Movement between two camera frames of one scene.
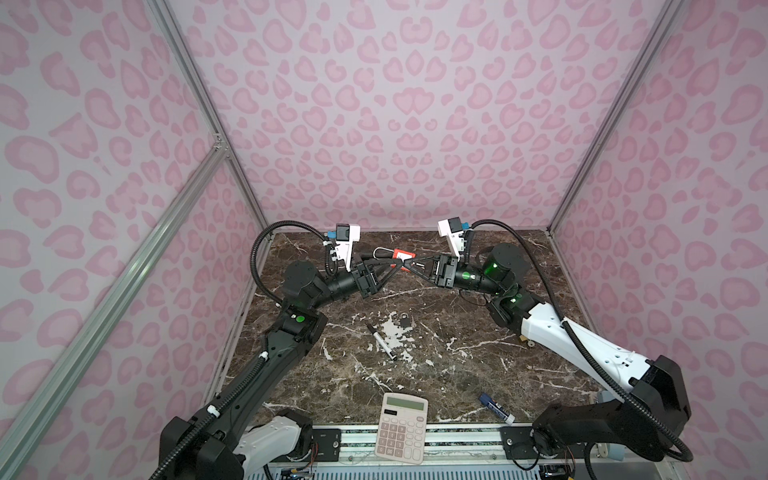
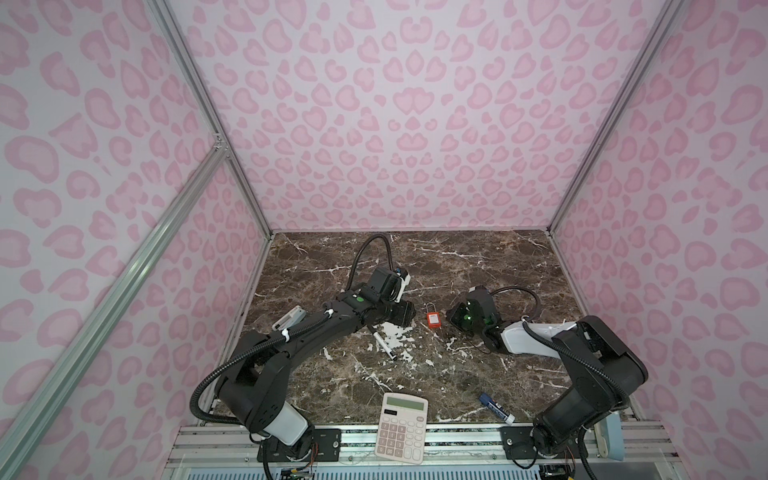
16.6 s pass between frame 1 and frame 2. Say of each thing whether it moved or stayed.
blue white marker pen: stayed
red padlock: moved
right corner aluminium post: stayed
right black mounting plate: stayed
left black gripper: moved
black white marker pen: stayed
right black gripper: moved
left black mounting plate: stayed
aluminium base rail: stayed
